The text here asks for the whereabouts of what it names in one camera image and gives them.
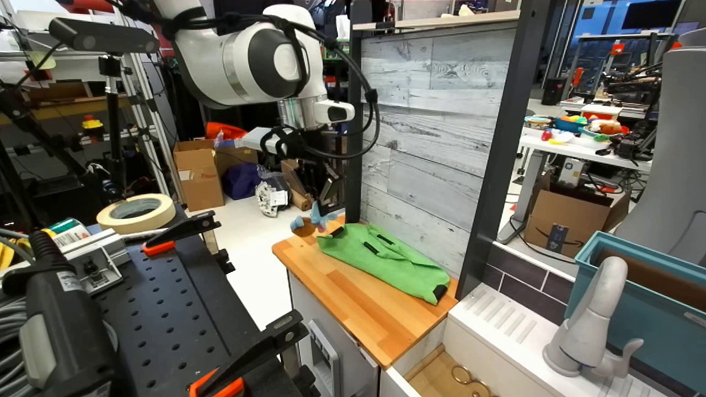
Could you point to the black vertical post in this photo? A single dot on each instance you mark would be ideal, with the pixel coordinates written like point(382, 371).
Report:
point(525, 52)

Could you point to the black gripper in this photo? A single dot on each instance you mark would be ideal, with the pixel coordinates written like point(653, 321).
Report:
point(319, 168)

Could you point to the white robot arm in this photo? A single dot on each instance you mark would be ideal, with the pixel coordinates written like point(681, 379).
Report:
point(255, 58)

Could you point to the green cloth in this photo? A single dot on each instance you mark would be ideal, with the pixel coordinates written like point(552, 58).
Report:
point(388, 258)

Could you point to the whitewashed wood back panel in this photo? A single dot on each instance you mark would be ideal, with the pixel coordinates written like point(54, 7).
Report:
point(441, 96)

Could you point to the small blue brown toy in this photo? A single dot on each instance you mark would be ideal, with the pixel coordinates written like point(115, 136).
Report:
point(313, 224)

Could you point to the cardboard box under table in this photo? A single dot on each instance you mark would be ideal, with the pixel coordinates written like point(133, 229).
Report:
point(564, 222)

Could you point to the wooden toy kitchen counter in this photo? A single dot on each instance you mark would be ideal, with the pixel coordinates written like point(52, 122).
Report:
point(381, 319)

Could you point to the teal toy shelf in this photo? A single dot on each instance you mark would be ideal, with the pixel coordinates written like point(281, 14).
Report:
point(663, 303)

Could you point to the white toy sink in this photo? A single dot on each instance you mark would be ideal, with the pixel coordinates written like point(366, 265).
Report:
point(490, 341)

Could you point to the black orange clamp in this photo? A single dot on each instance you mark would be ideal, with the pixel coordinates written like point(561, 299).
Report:
point(166, 241)
point(229, 381)

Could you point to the grey toy faucet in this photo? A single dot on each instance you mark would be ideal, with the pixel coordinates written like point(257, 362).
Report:
point(580, 348)

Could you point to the black camera on tripod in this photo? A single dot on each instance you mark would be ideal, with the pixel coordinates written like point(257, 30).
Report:
point(99, 37)

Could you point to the black perforated workbench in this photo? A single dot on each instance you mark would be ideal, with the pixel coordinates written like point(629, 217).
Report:
point(177, 319)

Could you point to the black orange clamp front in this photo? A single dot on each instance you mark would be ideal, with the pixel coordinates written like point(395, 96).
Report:
point(229, 381)

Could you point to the masking tape roll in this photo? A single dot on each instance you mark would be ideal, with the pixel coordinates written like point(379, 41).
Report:
point(138, 212)

